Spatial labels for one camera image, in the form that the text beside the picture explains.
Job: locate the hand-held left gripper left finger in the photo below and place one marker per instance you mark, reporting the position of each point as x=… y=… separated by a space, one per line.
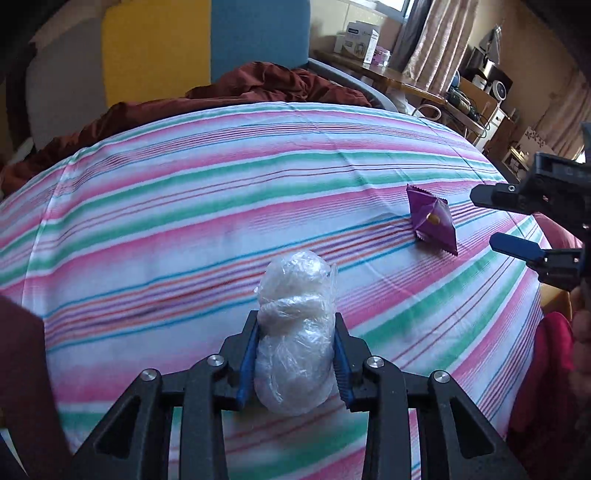
x=247 y=369

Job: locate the white floral box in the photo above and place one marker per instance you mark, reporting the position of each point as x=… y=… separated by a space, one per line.
x=538 y=138

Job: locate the window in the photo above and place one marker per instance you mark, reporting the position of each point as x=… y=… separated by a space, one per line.
x=383 y=7

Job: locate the pink patterned curtain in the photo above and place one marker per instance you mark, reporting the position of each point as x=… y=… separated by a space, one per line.
x=438 y=41
x=568 y=110

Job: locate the dark brown panel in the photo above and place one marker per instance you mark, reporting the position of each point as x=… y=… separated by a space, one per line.
x=27 y=392

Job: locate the purple snack packet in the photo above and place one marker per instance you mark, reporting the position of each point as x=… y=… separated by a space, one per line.
x=434 y=217

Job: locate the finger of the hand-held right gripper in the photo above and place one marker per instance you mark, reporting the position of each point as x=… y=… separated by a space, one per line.
x=498 y=197
x=517 y=247

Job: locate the maroon blanket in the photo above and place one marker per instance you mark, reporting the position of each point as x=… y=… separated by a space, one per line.
x=277 y=83

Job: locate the wooden side desk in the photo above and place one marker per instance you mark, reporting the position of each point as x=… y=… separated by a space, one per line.
x=392 y=81

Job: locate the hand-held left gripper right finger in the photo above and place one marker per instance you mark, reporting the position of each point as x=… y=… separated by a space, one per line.
x=341 y=369

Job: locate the striped tablecloth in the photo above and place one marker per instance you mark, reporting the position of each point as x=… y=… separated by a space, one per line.
x=161 y=230

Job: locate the black and white appliance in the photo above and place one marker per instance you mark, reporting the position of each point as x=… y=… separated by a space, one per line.
x=496 y=83

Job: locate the person's right hand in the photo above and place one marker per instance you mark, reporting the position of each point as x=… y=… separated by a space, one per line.
x=582 y=332

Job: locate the white appliance carton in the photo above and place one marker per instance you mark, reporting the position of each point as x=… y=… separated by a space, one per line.
x=358 y=44

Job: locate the white cabinet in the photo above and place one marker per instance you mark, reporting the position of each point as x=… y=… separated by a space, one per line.
x=490 y=127

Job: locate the small purple container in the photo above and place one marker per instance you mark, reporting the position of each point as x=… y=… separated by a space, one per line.
x=382 y=57

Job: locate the grey yellow blue sofa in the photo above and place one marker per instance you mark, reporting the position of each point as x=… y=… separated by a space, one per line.
x=152 y=50

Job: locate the red cloth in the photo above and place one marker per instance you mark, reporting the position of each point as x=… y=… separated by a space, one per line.
x=549 y=369

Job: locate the orange block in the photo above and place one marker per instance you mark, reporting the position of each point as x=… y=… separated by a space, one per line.
x=554 y=300

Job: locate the white plastic-wrapped ball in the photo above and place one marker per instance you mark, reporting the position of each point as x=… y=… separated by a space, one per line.
x=295 y=332

